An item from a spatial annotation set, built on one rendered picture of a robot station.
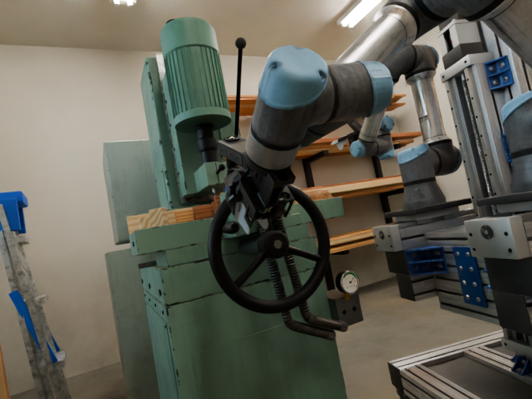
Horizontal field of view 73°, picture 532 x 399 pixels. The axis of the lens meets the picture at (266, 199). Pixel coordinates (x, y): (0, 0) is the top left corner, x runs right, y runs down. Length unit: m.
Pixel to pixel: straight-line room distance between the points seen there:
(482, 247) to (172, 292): 0.74
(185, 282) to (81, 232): 2.46
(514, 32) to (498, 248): 0.45
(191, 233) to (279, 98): 0.55
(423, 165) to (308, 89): 1.05
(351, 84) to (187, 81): 0.71
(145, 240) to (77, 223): 2.44
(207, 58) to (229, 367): 0.85
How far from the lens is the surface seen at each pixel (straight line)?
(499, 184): 1.28
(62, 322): 3.34
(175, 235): 0.90
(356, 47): 0.72
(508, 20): 0.85
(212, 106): 1.09
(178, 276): 0.90
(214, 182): 1.06
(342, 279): 1.01
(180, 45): 1.17
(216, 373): 0.96
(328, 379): 1.11
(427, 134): 1.57
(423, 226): 1.39
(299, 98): 0.42
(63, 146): 3.44
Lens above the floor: 0.85
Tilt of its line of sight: 4 degrees up
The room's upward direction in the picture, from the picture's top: 11 degrees counter-clockwise
